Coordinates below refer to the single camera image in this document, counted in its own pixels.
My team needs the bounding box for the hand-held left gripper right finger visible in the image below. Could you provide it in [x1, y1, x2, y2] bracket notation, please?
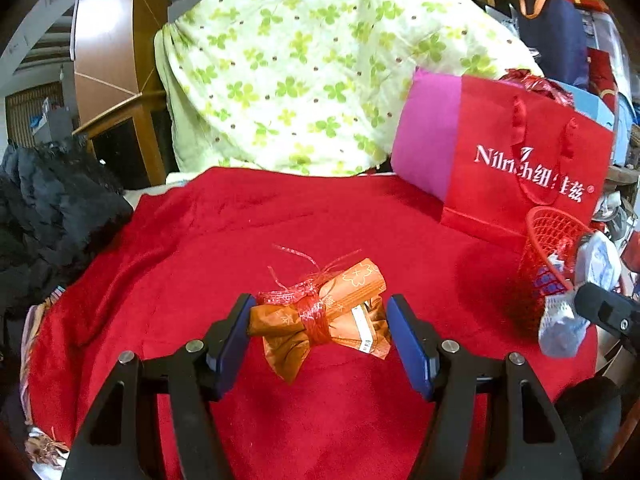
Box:
[386, 294, 583, 480]

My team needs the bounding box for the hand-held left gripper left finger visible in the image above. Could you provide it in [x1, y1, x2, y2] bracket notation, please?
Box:
[60, 293, 258, 480]

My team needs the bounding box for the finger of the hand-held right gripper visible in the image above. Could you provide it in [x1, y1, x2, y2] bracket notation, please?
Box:
[574, 282, 640, 350]

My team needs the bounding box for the white blue wrapper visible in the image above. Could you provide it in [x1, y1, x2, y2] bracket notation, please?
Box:
[537, 232, 623, 358]

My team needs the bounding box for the orange wrapper bundle red ribbon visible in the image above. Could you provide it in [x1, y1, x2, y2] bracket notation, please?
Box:
[248, 245, 393, 386]

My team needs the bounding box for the red mesh basket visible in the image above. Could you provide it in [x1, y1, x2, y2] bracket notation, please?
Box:
[515, 206, 598, 341]

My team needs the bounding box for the red fleece blanket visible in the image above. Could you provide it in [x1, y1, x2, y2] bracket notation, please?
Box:
[22, 166, 601, 480]

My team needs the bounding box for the black round object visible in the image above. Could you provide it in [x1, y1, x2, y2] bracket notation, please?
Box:
[555, 377, 623, 471]

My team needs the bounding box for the striped cloth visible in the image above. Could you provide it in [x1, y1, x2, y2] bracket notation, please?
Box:
[20, 285, 68, 411]

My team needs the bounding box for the light blue box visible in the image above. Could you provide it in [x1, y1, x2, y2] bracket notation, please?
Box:
[567, 80, 618, 127]

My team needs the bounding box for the magenta cushion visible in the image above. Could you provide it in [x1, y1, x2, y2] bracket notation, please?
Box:
[390, 67, 463, 201]

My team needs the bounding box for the red paper gift bag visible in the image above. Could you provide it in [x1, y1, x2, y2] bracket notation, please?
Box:
[441, 74, 615, 251]

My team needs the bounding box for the black padded jacket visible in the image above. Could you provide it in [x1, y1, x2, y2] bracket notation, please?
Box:
[0, 142, 133, 313]

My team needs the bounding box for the red shiny foil wrapping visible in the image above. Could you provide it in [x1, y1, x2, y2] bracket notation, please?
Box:
[500, 69, 575, 108]

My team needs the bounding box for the green clover print blanket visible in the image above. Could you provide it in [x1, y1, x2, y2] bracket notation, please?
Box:
[154, 0, 543, 177]

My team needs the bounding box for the wooden cabinet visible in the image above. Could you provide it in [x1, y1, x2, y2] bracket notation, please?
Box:
[72, 0, 173, 186]

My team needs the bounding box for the navy bag orange handle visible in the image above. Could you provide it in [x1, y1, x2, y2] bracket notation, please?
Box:
[517, 0, 588, 81]

